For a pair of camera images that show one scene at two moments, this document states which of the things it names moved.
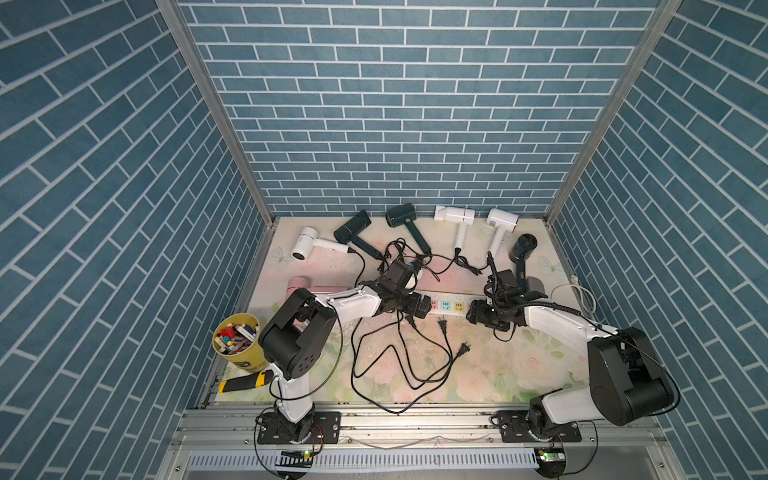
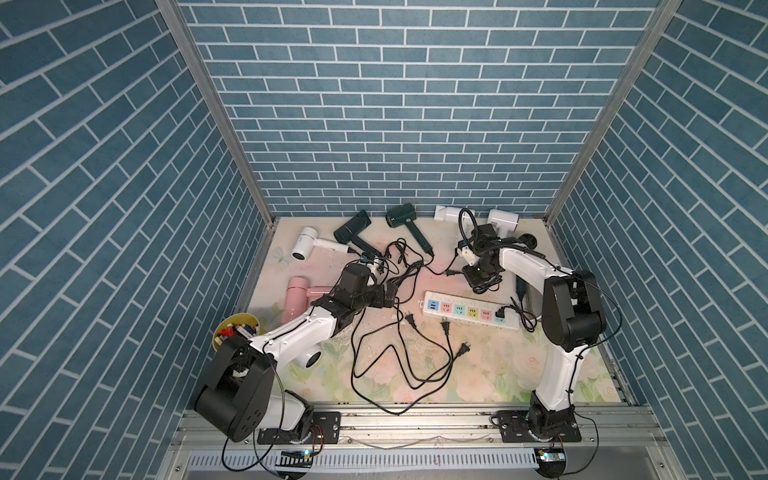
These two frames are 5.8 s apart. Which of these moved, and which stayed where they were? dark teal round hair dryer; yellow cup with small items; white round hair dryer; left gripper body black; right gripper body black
Moved: right gripper body black; left gripper body black
Stayed: dark teal round hair dryer; white round hair dryer; yellow cup with small items
